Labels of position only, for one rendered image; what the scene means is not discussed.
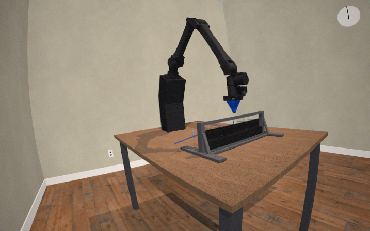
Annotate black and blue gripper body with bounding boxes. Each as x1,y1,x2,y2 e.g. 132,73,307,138
223,85,243,101

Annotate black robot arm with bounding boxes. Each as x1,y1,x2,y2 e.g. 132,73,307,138
164,18,249,96

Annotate grey metal rack with black patch panel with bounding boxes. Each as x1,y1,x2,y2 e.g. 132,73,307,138
182,111,284,163

